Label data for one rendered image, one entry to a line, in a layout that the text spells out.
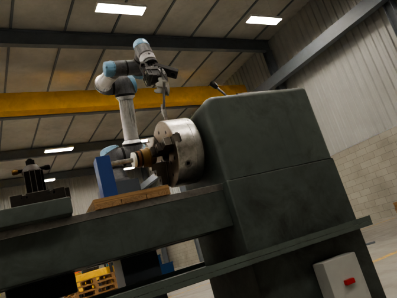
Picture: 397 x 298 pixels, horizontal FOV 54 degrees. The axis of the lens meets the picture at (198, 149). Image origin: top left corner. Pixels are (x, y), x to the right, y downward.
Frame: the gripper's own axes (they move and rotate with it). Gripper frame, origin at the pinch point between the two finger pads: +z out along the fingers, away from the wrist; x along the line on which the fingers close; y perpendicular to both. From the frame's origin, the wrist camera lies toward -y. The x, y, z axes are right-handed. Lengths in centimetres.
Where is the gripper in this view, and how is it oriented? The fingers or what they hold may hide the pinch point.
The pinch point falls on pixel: (169, 92)
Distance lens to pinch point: 172.6
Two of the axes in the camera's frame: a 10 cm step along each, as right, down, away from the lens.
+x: 2.5, -6.3, -7.4
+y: -8.9, 1.6, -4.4
